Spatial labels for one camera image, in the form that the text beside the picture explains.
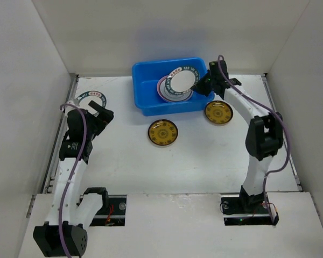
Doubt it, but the green rim plate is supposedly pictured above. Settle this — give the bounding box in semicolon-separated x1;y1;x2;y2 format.
165;66;200;95
76;91;107;116

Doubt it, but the white plate thin green ring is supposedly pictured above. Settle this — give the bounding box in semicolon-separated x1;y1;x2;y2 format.
158;80;193;103

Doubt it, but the pink plate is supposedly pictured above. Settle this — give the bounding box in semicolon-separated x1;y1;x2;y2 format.
157;76;193;103

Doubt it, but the yellow patterned plate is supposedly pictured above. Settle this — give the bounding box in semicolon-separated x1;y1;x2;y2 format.
204;101;233;125
148;119;179;147

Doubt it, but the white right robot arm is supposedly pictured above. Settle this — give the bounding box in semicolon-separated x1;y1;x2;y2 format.
192;60;283;213

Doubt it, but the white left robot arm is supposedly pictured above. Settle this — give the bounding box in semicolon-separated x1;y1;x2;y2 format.
33;101;114;257

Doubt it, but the blue plastic bin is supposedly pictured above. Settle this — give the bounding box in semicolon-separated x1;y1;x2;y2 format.
132;57;215;116

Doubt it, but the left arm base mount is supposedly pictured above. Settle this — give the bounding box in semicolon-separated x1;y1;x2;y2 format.
90;195;127;227

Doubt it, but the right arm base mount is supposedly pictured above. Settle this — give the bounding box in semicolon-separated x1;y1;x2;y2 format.
219;194;279;226

